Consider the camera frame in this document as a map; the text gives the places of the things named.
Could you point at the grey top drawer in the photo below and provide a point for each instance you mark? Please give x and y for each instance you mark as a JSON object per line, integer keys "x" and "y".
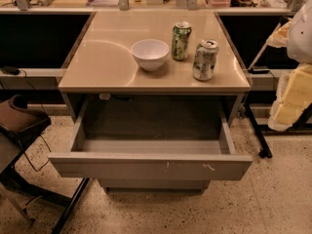
{"x": 153, "y": 139}

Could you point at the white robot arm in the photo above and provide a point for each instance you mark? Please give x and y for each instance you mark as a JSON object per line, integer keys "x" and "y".
{"x": 299, "y": 46}

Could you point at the grey drawer cabinet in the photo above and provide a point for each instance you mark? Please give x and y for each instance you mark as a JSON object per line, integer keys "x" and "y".
{"x": 103, "y": 68}

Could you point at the white bowl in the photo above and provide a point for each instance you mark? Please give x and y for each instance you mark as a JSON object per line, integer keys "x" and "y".
{"x": 150, "y": 54}

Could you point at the white crumpled soda can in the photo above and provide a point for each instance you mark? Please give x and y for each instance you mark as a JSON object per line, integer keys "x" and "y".
{"x": 205, "y": 60}

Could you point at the green soda can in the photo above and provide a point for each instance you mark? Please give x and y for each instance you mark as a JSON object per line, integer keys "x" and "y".
{"x": 181, "y": 33}

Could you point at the black power adapter right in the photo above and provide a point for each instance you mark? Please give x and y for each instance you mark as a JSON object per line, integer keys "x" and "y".
{"x": 259, "y": 70}

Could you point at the black power adapter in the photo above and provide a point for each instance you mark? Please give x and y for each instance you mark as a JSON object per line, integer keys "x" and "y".
{"x": 10, "y": 70}
{"x": 259, "y": 70}

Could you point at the black power adapter left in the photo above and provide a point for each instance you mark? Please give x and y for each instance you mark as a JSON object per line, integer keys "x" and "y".
{"x": 10, "y": 70}

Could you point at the dark chair with black frame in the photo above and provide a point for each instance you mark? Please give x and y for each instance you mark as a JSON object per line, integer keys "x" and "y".
{"x": 19, "y": 128}

